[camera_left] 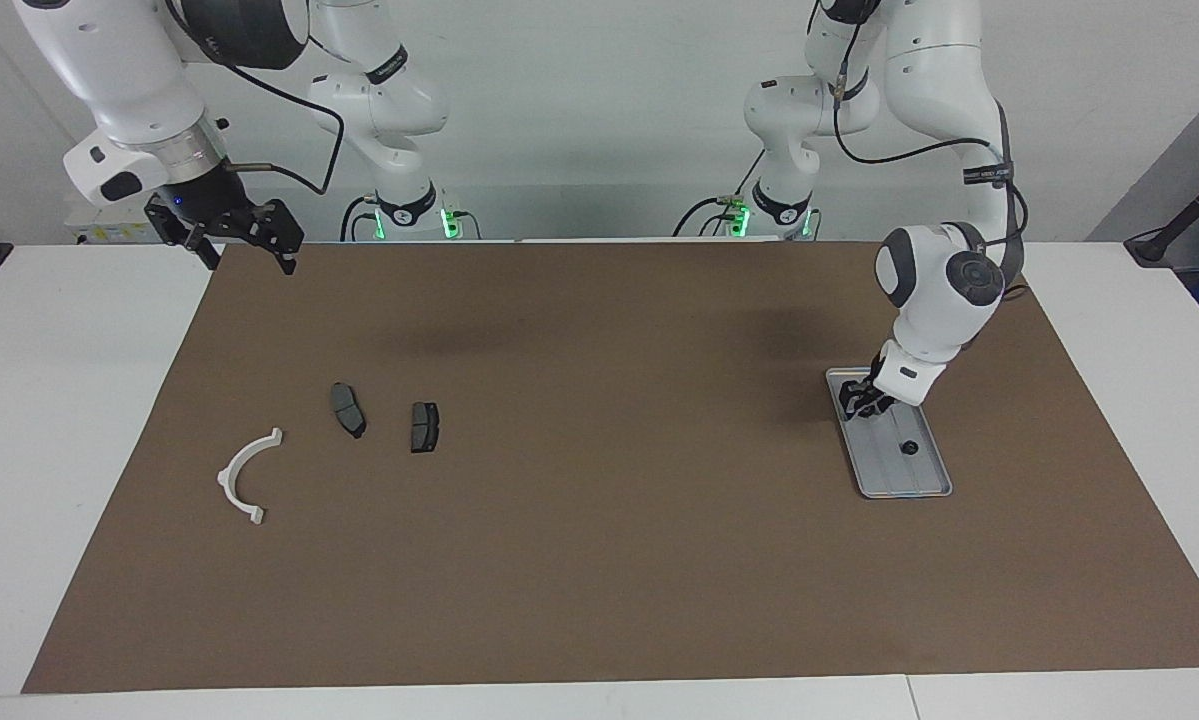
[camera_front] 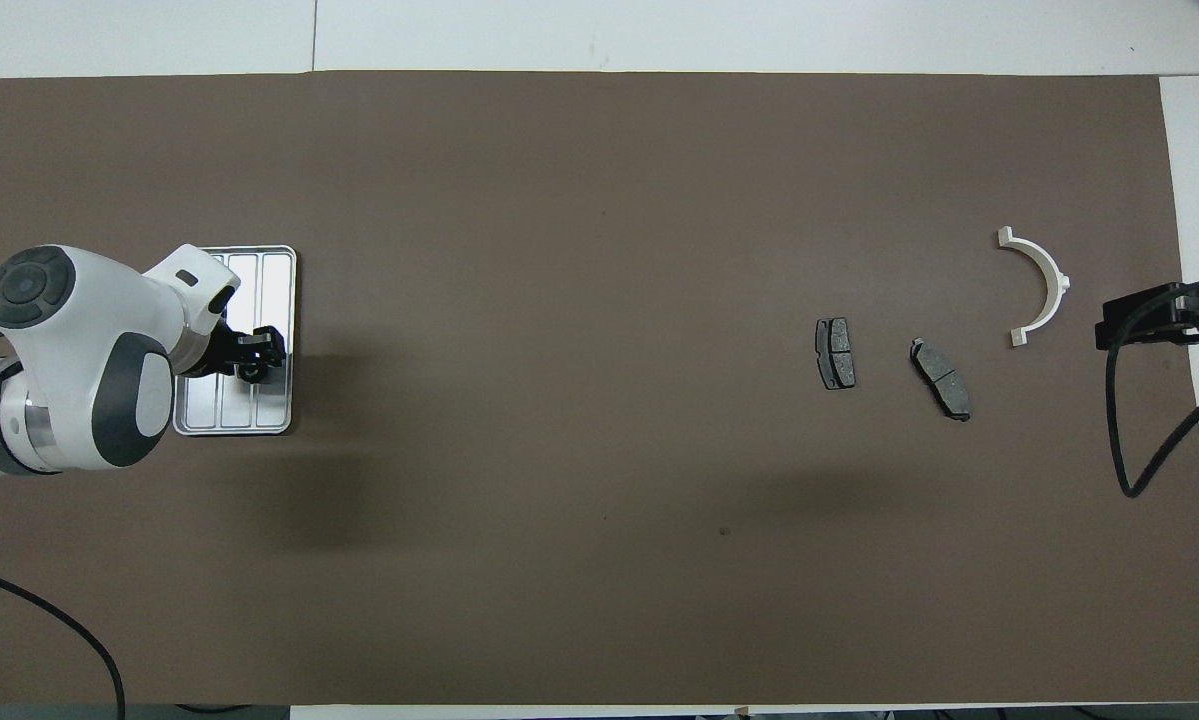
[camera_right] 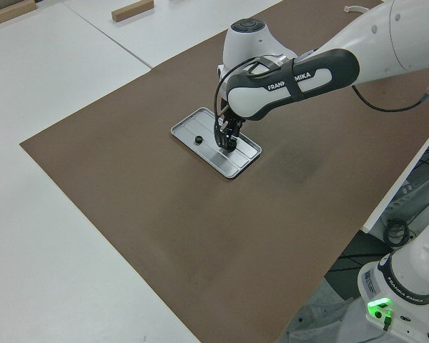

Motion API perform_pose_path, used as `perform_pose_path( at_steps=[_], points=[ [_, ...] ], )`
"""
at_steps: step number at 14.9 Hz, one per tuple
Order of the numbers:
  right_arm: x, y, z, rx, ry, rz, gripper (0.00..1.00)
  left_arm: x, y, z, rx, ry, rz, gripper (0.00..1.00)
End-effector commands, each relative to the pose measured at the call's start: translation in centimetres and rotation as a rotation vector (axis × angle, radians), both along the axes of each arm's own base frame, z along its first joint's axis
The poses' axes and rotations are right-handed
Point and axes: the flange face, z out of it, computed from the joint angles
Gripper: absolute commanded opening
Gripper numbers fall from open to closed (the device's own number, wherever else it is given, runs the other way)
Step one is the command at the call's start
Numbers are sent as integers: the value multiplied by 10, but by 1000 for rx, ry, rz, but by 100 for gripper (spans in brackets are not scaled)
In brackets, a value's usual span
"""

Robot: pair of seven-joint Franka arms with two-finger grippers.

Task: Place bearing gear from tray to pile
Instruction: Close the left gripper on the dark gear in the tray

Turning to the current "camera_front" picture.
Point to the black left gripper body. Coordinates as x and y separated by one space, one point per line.
221 350

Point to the large black bearing gear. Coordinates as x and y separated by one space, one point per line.
252 372

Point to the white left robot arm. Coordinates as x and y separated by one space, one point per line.
69 350

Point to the silver metal tray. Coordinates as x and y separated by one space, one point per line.
275 285

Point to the long dark brake pad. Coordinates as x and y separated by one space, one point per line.
941 380

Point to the short dark brake pad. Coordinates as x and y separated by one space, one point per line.
836 355

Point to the brown table mat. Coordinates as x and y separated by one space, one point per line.
579 300

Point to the white semicircular bracket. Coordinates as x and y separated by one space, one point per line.
1047 275

